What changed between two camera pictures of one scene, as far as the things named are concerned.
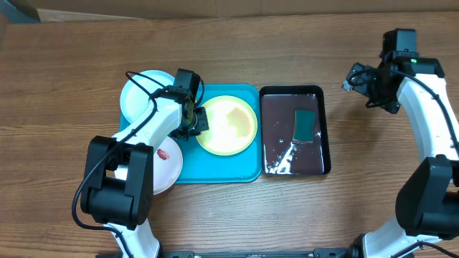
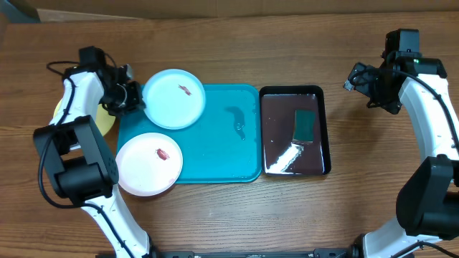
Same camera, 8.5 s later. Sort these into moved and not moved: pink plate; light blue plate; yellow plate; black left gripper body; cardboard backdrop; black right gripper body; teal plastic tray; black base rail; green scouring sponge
Moved: light blue plate; black left gripper body; yellow plate
Not moved: green scouring sponge; teal plastic tray; pink plate; cardboard backdrop; black right gripper body; black base rail
